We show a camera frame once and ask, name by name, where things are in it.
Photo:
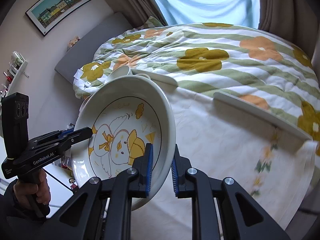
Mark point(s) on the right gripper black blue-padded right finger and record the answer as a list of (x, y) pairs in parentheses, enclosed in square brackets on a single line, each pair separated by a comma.
[(221, 209)]

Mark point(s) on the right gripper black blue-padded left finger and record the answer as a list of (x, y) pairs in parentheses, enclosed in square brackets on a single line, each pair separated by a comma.
[(101, 209)]

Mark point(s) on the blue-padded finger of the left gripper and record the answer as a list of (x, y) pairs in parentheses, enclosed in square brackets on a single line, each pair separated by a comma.
[(72, 136)]

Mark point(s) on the white duck drawing plate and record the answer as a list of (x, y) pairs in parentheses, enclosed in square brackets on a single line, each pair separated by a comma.
[(125, 115)]

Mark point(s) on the white ribbed bowl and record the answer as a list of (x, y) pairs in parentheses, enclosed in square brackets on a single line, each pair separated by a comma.
[(119, 72)]

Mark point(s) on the person's left hand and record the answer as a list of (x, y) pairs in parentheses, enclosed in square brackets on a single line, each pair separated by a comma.
[(42, 190)]

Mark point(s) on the white floral tablecloth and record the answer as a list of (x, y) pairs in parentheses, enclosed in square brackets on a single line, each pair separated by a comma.
[(275, 167)]

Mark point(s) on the grey padded headboard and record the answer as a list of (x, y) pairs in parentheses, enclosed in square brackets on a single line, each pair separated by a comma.
[(83, 51)]

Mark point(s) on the cream ceramic bowl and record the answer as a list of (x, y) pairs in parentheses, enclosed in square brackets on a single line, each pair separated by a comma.
[(143, 75)]

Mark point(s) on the small plush toy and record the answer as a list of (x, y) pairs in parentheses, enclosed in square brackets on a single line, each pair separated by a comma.
[(73, 41)]

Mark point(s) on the framed townscape picture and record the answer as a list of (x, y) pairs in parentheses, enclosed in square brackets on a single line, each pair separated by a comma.
[(46, 14)]

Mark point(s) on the green striped pillow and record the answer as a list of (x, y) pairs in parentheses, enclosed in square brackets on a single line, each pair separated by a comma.
[(152, 22)]

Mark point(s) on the left brown curtain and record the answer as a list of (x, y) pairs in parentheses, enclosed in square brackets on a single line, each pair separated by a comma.
[(140, 2)]

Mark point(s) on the brown curtain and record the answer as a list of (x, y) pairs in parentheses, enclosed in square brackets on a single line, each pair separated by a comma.
[(292, 20), (140, 2)]

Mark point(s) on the floral green striped quilt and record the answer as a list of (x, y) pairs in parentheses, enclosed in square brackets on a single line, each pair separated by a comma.
[(211, 57)]

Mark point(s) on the light blue window cloth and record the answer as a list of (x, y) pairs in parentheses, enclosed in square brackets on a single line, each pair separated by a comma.
[(238, 12)]

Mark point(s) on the right brown curtain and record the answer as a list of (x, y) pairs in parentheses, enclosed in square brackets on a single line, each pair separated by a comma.
[(292, 20)]

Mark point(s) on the white wall shelf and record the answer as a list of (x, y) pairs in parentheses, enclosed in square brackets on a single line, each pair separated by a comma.
[(17, 67)]

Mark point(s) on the white table edge rail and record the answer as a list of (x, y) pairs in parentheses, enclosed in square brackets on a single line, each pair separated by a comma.
[(239, 104)]

